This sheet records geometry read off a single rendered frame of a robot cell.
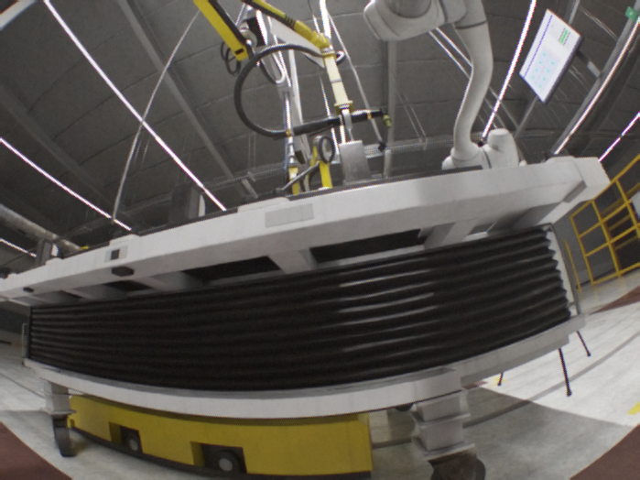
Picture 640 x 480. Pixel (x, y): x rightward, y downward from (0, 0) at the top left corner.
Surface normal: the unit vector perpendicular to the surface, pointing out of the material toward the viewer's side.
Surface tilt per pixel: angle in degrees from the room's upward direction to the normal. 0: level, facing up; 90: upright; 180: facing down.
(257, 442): 90
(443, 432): 90
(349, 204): 90
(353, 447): 90
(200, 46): 175
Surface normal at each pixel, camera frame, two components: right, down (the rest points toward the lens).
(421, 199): -0.15, -0.36
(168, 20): 0.11, 0.89
